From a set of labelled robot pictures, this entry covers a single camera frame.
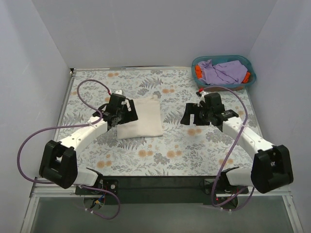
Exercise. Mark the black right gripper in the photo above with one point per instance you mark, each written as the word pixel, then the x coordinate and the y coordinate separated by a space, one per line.
pixel 197 115

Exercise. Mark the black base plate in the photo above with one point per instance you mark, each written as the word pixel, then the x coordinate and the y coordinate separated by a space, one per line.
pixel 165 197

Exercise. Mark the cream white t shirt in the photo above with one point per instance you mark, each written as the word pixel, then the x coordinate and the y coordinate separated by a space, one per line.
pixel 149 122

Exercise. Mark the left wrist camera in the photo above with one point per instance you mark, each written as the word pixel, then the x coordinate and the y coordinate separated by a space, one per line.
pixel 119 92

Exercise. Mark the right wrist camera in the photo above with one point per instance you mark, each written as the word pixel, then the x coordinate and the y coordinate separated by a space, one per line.
pixel 201 94

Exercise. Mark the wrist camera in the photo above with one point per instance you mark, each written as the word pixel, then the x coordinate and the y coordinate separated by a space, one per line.
pixel 201 94
pixel 119 92

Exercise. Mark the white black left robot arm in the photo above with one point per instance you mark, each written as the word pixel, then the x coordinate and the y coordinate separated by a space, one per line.
pixel 59 160

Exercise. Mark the lavender purple t shirt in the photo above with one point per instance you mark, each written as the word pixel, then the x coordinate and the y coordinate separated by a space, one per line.
pixel 205 64

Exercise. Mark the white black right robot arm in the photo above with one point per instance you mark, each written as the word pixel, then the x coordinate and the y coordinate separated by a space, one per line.
pixel 271 168

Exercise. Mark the floral patterned table mat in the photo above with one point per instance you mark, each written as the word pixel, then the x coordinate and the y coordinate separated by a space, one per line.
pixel 181 151

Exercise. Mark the aluminium frame rail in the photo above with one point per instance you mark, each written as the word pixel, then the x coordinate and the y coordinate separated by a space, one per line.
pixel 118 184

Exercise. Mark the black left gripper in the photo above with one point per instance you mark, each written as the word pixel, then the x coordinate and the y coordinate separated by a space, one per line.
pixel 127 112

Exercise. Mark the teal plastic laundry basket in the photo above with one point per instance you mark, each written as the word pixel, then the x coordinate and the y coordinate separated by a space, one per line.
pixel 218 59

